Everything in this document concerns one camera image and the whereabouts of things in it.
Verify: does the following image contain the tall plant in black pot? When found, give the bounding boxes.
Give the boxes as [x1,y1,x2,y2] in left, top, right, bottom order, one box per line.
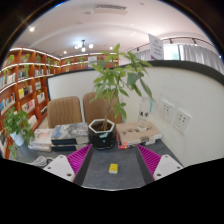
[87,43,154,150]

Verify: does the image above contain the ceiling air vent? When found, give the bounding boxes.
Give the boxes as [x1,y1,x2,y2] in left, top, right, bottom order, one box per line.
[93,3,129,15]

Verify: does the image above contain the white book with pink print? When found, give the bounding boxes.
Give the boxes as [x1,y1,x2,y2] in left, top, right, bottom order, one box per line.
[31,128,56,146]

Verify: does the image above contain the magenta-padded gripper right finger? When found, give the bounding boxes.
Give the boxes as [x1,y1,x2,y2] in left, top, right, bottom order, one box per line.
[134,143,184,186]

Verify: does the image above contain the white hanging sign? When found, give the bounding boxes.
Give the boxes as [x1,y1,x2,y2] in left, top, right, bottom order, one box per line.
[147,33,165,61]

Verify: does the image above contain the ceiling chandelier lamp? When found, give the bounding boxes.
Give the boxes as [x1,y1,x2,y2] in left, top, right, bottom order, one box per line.
[73,39,95,53]

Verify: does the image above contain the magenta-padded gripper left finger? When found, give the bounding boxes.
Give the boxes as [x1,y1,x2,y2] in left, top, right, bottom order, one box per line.
[43,143,94,187]

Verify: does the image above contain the thick dark grey-covered book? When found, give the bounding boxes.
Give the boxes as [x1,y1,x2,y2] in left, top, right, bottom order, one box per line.
[50,122,90,141]

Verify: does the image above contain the ivy plant in white pot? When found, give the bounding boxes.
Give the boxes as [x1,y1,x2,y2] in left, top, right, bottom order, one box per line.
[2,106,36,158]

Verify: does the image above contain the dark blue-spined book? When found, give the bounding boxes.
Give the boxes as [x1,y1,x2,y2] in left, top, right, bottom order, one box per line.
[51,136,90,152]

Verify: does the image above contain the white curtain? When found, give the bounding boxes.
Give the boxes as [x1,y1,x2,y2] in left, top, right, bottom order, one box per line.
[179,43,224,74]

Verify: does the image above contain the orange wooden bookshelf unit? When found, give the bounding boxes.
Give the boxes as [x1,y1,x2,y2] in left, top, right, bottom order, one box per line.
[0,46,119,158]

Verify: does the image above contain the tan upholstered chair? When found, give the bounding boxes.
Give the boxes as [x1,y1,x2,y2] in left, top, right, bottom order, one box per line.
[82,91,123,126]
[46,96,83,129]

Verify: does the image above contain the white notice on shelf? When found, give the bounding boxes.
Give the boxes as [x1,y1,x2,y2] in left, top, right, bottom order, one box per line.
[87,55,98,69]

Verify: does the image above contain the red-spined book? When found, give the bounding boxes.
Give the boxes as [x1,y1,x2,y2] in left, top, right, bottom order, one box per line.
[116,138,161,150]

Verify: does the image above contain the thin white book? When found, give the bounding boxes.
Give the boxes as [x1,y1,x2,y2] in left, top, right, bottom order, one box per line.
[28,142,53,153]

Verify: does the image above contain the yellow and white charger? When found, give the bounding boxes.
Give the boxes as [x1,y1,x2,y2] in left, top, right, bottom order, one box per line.
[108,163,119,175]

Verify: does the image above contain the clear acrylic sign stand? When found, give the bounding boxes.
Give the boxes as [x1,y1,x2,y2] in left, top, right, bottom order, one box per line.
[137,96,155,131]

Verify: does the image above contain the white wall socket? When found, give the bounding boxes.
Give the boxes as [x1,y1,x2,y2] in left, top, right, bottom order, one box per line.
[159,99,175,123]
[173,108,192,135]

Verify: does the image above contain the recessed ceiling lights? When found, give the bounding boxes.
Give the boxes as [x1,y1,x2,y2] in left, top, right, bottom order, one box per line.
[28,25,116,56]

